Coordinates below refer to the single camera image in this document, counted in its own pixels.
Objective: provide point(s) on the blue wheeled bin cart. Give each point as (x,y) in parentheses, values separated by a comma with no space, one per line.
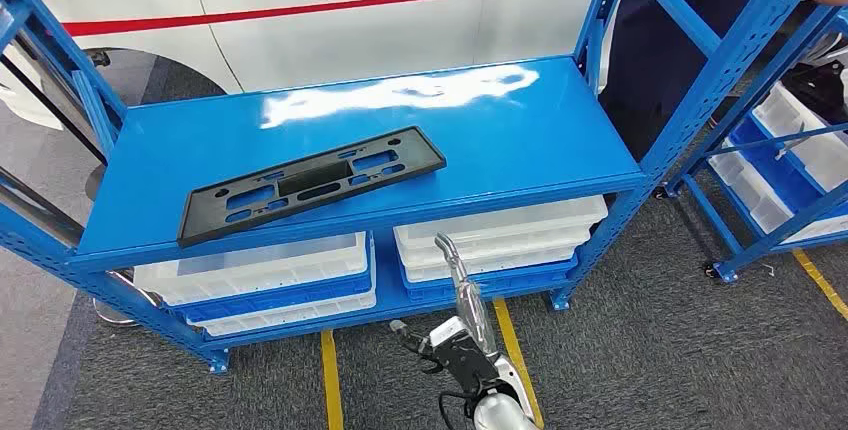
(729,268)

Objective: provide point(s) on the blue metal shelf rack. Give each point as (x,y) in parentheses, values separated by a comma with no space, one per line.
(530,142)

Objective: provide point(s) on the black plastic plate bracket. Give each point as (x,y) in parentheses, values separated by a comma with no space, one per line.
(199,222)

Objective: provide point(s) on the thin black pole stand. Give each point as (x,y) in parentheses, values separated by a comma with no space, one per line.
(96,182)

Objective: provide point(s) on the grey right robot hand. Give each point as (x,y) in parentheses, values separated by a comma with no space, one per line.
(474,314)

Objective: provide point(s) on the person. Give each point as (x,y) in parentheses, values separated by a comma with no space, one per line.
(656,49)

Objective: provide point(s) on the white car red stripe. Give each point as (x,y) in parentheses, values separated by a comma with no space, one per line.
(331,49)

